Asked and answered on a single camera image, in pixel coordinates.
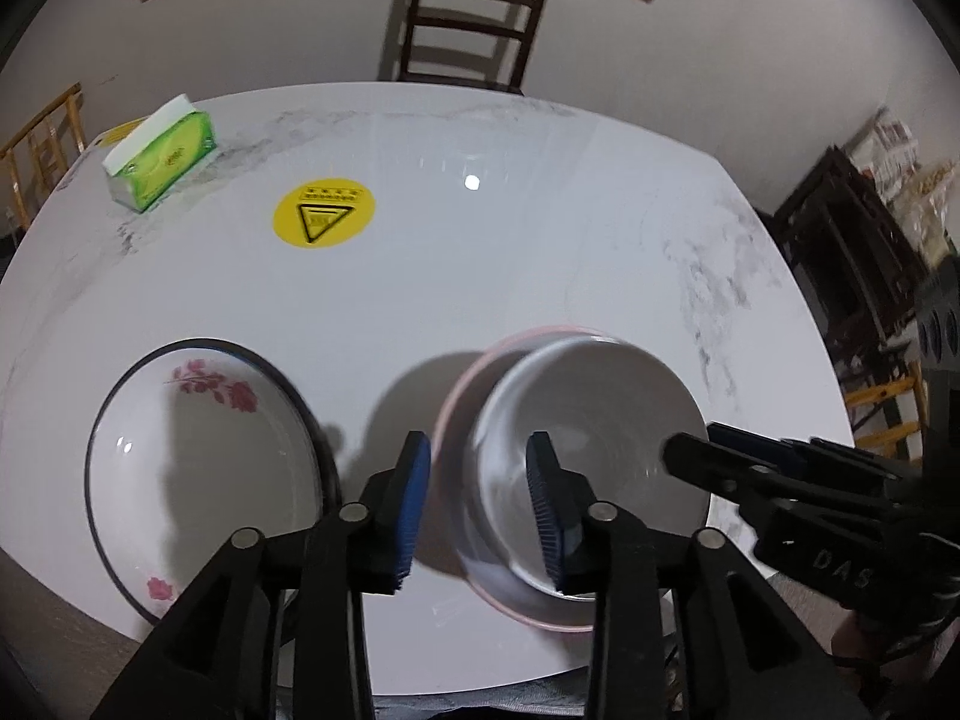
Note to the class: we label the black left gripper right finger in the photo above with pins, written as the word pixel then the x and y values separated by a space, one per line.
pixel 590 546

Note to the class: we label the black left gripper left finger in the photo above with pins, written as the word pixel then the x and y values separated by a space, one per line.
pixel 377 534

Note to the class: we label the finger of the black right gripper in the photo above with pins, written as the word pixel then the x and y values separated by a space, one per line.
pixel 730 463
pixel 817 459

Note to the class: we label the white ribbed bowl pink base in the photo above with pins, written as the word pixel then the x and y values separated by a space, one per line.
pixel 608 407

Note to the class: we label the white plate pink flowers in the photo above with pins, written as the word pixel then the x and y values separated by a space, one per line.
pixel 197 439

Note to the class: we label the dark wooden side chair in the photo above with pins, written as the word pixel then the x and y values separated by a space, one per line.
pixel 856 265

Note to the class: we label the stack of newspapers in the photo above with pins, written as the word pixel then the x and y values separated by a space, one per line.
pixel 918 195

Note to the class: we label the yellow round warning sticker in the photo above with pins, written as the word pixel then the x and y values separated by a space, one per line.
pixel 324 213

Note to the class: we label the green tissue box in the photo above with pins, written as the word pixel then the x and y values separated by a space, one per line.
pixel 144 164

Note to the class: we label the light bamboo chair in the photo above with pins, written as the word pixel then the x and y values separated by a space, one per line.
pixel 40 154

